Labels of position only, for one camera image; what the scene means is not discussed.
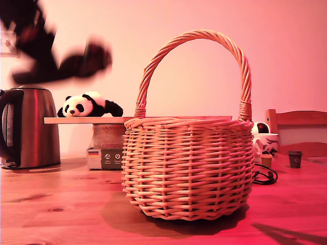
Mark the wooden shelf board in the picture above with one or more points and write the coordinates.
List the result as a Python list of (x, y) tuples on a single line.
[(76, 120)]

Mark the cardboard box with printed labels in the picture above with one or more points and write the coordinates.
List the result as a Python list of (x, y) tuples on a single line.
[(102, 160)]

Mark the plush panda toy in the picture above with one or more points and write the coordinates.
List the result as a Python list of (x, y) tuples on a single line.
[(74, 106)]

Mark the white mug with dark print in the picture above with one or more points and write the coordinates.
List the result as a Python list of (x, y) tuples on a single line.
[(270, 143)]

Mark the small orange lidded cup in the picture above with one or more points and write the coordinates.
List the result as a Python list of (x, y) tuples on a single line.
[(267, 160)]

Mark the stainless steel electric kettle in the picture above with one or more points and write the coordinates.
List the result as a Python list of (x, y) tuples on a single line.
[(38, 127)]

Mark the small brown coffee cup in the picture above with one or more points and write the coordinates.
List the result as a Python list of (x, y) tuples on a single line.
[(295, 159)]

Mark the white round security camera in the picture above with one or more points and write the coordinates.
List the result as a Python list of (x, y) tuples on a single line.
[(263, 127)]

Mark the white wall switch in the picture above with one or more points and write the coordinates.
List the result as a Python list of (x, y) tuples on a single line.
[(6, 51)]

